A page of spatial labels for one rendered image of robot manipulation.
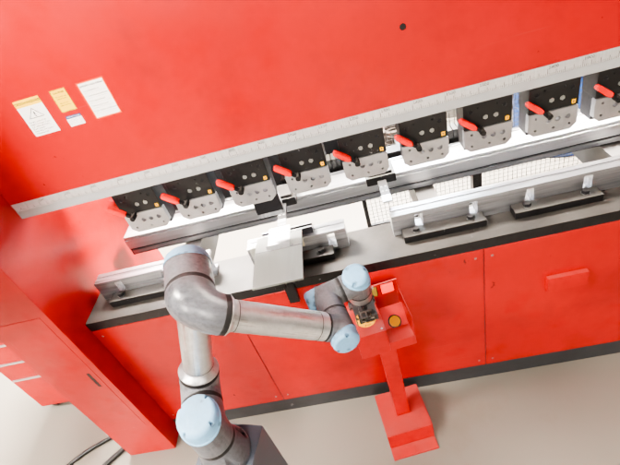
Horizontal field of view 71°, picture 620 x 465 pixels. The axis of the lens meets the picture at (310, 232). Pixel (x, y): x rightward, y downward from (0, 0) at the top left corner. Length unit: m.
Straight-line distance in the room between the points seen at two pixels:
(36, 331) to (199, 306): 1.05
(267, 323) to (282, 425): 1.36
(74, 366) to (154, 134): 1.04
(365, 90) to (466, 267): 0.76
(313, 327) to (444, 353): 1.11
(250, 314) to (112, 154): 0.79
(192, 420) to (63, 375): 0.96
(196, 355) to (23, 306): 0.79
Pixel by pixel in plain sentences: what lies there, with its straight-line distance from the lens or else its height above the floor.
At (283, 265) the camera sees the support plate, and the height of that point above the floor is 1.00.
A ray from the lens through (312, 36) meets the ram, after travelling 1.33.
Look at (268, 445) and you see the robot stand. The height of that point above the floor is 0.70.
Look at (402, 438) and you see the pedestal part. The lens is 2.13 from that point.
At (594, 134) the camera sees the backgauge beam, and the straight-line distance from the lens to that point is 2.09.
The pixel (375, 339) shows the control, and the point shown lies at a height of 0.75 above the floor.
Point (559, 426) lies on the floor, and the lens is 2.26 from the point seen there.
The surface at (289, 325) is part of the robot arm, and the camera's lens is 1.06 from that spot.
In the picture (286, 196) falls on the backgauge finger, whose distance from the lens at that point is 1.82.
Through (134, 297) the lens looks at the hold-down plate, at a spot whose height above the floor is 0.90.
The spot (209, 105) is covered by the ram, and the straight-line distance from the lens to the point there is 1.41.
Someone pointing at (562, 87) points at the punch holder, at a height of 1.32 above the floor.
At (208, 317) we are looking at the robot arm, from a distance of 0.99.
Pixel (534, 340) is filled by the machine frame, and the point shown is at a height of 0.21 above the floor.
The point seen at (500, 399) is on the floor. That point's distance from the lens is 2.29.
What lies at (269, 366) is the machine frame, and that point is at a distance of 2.08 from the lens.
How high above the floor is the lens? 1.99
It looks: 37 degrees down
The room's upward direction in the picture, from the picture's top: 19 degrees counter-clockwise
